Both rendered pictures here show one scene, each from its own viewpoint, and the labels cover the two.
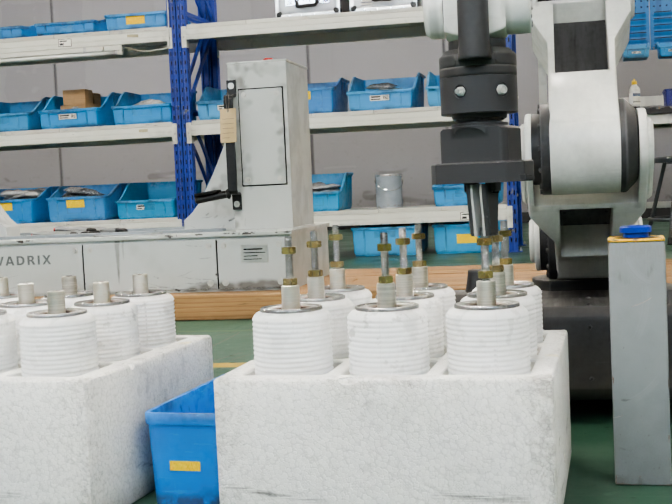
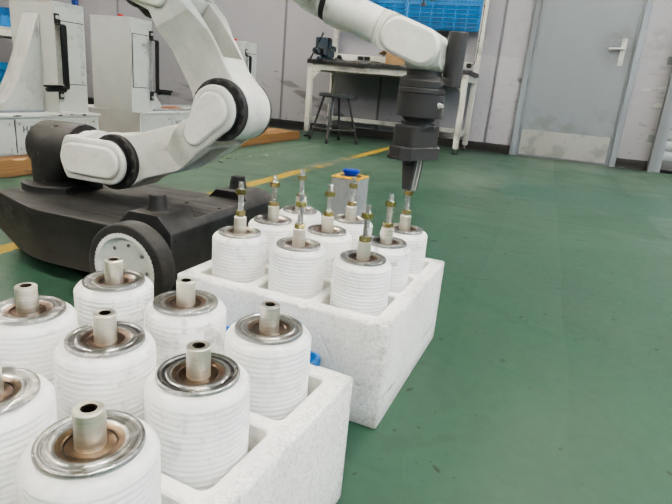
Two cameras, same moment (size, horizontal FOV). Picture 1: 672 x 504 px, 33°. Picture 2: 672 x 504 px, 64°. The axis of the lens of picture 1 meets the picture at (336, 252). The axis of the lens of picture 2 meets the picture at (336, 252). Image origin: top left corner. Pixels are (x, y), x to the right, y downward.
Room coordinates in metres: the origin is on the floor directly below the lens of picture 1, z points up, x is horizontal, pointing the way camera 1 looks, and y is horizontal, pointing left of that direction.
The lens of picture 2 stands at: (1.28, 0.89, 0.51)
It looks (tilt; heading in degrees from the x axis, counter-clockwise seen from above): 17 degrees down; 278
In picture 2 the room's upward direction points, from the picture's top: 5 degrees clockwise
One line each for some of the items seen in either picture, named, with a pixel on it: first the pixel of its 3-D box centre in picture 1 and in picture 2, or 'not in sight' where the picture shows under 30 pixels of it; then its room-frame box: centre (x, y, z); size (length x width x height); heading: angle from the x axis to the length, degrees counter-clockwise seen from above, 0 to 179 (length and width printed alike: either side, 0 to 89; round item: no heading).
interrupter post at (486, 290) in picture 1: (486, 294); (405, 223); (1.29, -0.17, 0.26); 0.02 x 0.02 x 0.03
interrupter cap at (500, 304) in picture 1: (486, 305); (404, 229); (1.29, -0.17, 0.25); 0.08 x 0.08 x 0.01
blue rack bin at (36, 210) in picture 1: (22, 205); not in sight; (6.76, 1.87, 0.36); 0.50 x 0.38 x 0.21; 169
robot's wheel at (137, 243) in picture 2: not in sight; (131, 266); (1.87, -0.15, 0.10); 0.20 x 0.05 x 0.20; 168
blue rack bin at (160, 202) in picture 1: (160, 199); not in sight; (6.61, 1.02, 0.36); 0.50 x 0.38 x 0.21; 167
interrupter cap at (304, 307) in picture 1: (291, 309); (363, 258); (1.35, 0.06, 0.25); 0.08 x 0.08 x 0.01
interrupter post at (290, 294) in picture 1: (290, 298); (363, 250); (1.35, 0.06, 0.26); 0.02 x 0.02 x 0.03
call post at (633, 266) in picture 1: (639, 359); (344, 239); (1.44, -0.39, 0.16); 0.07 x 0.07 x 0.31; 76
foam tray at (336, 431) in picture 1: (410, 420); (320, 309); (1.43, -0.09, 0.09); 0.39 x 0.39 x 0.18; 76
